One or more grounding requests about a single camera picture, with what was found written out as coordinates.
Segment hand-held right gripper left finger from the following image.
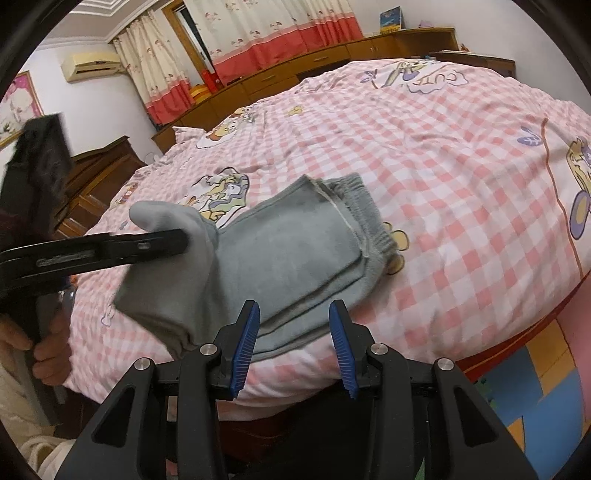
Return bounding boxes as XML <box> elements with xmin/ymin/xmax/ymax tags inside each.
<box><xmin>55</xmin><ymin>300</ymin><xmax>260</xmax><ymax>480</ymax></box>

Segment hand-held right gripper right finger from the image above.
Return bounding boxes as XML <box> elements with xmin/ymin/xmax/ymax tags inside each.
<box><xmin>328</xmin><ymin>299</ymin><xmax>539</xmax><ymax>480</ymax></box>

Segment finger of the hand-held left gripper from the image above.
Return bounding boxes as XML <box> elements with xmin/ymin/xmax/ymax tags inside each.
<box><xmin>28</xmin><ymin>228</ymin><xmax>190</xmax><ymax>291</ymax></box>

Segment grey pants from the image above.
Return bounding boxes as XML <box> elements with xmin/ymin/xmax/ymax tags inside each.
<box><xmin>113</xmin><ymin>173</ymin><xmax>398</xmax><ymax>365</ymax></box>

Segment person's left hand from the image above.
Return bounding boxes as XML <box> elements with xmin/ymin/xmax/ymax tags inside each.
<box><xmin>0</xmin><ymin>316</ymin><xmax>71</xmax><ymax>388</ymax></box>

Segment wooden headboard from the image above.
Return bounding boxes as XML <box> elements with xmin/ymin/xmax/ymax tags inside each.
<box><xmin>51</xmin><ymin>135</ymin><xmax>148</xmax><ymax>241</ymax></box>

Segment beige air conditioner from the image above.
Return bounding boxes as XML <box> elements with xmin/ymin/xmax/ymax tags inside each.
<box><xmin>61</xmin><ymin>50</ymin><xmax>125</xmax><ymax>84</ymax></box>

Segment cream and red curtain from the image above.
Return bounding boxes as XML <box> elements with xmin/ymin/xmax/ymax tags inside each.
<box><xmin>184</xmin><ymin>0</ymin><xmax>365</xmax><ymax>87</ymax></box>
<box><xmin>113</xmin><ymin>11</ymin><xmax>195</xmax><ymax>127</ymax></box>

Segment red and yellow box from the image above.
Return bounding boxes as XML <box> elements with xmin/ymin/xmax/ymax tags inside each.
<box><xmin>191</xmin><ymin>69</ymin><xmax>223</xmax><ymax>106</ymax></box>

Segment colourful foam floor mat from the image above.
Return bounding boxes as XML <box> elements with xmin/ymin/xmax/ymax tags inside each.
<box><xmin>462</xmin><ymin>318</ymin><xmax>591</xmax><ymax>480</ymax></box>

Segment pink checkered printed blanket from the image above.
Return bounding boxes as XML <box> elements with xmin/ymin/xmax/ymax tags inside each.
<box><xmin>60</xmin><ymin>58</ymin><xmax>591</xmax><ymax>421</ymax></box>

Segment long wooden cabinet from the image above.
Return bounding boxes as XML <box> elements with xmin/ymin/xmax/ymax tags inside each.
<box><xmin>152</xmin><ymin>28</ymin><xmax>515</xmax><ymax>153</ymax></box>

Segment blue picture book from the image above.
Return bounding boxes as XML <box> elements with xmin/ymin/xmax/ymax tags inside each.
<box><xmin>379</xmin><ymin>7</ymin><xmax>403</xmax><ymax>34</ymax></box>

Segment framed wall picture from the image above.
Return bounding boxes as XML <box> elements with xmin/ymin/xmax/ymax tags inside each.
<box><xmin>0</xmin><ymin>70</ymin><xmax>44</xmax><ymax>148</ymax></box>

